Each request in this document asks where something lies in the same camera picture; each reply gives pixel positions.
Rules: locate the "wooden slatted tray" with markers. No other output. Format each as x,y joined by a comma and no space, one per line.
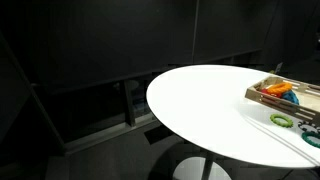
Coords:
307,94

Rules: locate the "white table pedestal base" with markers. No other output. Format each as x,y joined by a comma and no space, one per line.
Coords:
199,168

